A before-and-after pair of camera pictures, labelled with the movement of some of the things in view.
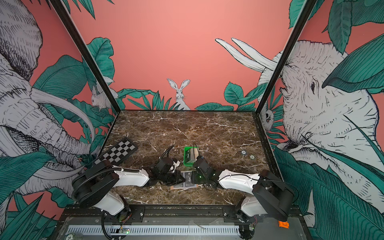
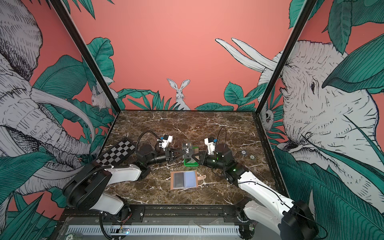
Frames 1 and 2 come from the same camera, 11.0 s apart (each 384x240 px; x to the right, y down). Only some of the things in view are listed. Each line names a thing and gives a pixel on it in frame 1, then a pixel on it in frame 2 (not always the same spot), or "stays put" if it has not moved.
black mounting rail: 276,215 stays put
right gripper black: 195,174 → 206,158
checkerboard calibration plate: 119,153 stays put
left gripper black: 177,181 → 169,157
